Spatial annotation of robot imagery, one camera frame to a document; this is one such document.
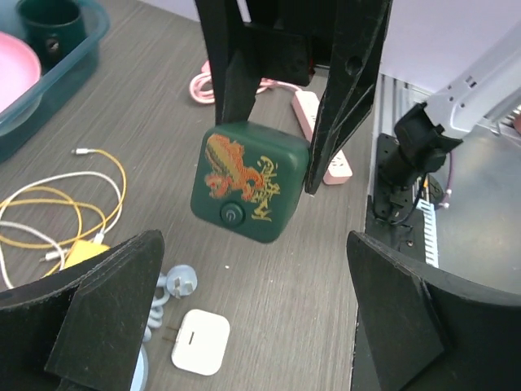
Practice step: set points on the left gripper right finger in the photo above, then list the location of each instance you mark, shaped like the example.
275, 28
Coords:
428, 329

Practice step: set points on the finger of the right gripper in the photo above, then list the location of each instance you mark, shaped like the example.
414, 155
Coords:
232, 58
360, 31

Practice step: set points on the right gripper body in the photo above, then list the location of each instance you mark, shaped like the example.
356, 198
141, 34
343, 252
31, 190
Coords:
288, 40

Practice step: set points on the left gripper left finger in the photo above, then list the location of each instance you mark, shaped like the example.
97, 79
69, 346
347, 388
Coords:
82, 328

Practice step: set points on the dark green cube socket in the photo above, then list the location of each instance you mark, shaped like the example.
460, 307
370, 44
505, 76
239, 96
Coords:
249, 179

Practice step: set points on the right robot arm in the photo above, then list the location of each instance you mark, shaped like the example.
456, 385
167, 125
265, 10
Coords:
430, 130

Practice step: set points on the yellow charger plug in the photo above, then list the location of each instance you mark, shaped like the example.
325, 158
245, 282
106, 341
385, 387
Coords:
82, 250

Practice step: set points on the round blue power strip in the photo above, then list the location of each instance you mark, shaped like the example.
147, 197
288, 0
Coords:
140, 372

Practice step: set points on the white square charger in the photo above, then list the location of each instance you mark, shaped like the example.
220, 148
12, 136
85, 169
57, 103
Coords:
200, 343

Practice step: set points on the teal plastic bin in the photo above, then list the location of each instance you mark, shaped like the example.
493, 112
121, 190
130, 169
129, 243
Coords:
24, 118

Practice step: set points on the dark green mug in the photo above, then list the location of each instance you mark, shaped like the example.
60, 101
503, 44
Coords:
54, 28

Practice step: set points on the pink plate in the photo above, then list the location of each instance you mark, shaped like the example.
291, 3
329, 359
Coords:
20, 69

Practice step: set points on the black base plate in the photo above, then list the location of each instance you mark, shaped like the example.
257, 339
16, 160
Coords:
392, 215

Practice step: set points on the slotted cable duct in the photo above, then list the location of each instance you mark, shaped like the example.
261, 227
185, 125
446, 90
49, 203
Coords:
430, 233

